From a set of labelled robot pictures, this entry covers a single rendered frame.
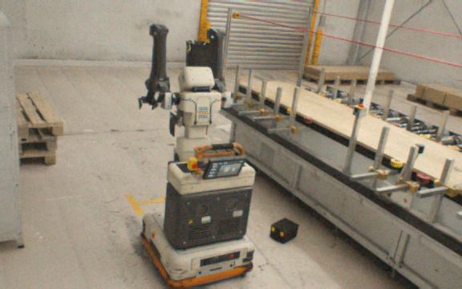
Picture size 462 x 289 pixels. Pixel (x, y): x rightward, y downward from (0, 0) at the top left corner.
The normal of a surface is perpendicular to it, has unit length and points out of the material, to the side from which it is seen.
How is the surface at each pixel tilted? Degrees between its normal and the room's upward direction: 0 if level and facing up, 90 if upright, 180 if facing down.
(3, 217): 90
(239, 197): 90
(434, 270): 90
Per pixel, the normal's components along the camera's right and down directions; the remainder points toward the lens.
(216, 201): 0.47, 0.35
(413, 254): -0.85, 0.09
